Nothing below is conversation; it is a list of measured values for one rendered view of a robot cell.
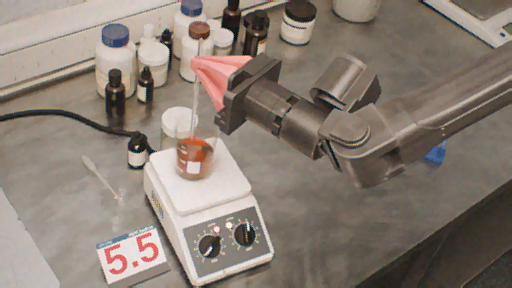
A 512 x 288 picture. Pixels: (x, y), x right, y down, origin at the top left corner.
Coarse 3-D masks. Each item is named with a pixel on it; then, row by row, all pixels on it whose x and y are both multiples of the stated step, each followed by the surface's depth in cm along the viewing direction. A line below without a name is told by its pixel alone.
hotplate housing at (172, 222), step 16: (144, 176) 98; (160, 192) 94; (160, 208) 95; (208, 208) 93; (224, 208) 93; (240, 208) 94; (256, 208) 95; (176, 224) 90; (192, 224) 91; (176, 240) 91; (272, 256) 94; (192, 272) 89; (224, 272) 91; (240, 272) 93
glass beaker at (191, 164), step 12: (180, 120) 91; (204, 120) 92; (180, 132) 92; (204, 132) 93; (216, 132) 91; (180, 144) 88; (216, 144) 91; (180, 156) 90; (192, 156) 89; (204, 156) 89; (180, 168) 91; (192, 168) 90; (204, 168) 91; (180, 180) 93; (192, 180) 92; (204, 180) 93
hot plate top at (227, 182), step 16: (160, 160) 95; (224, 160) 97; (160, 176) 93; (224, 176) 95; (240, 176) 95; (176, 192) 91; (192, 192) 92; (208, 192) 92; (224, 192) 93; (240, 192) 93; (176, 208) 89; (192, 208) 90
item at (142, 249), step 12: (132, 240) 91; (144, 240) 92; (156, 240) 93; (108, 252) 89; (120, 252) 90; (132, 252) 91; (144, 252) 92; (156, 252) 92; (108, 264) 89; (120, 264) 90; (132, 264) 91; (144, 264) 91; (108, 276) 89
